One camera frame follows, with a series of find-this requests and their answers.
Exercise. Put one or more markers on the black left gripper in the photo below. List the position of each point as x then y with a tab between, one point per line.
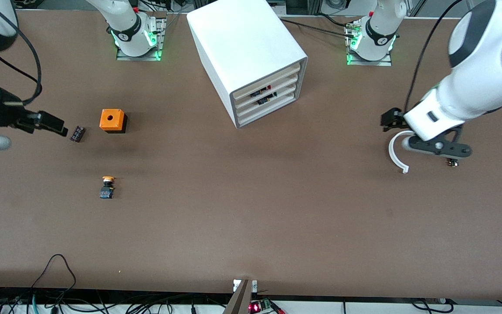
391	119

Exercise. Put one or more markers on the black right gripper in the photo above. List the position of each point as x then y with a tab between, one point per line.
8	114

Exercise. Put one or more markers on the orange capped push button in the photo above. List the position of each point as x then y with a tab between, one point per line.
106	192

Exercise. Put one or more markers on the cream cabinet drawer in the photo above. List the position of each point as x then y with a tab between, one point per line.
286	93
286	83
283	104
286	72

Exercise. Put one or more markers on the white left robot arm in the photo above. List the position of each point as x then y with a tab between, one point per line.
473	87

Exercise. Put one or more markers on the orange black button box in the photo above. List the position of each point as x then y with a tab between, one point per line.
110	120

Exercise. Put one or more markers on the white drawer cabinet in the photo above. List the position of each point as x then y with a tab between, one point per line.
242	39

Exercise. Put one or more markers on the small black terminal block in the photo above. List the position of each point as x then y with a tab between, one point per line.
77	134

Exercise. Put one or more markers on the black flat-topped component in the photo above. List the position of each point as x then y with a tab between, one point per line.
452	162

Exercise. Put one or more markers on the red lit circuit board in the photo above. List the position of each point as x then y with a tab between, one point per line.
255	307

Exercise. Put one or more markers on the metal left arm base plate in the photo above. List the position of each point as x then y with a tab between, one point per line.
350	43

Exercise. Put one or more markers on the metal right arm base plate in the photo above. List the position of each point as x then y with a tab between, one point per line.
160	39

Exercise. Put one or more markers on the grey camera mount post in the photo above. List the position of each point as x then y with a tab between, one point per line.
241	301

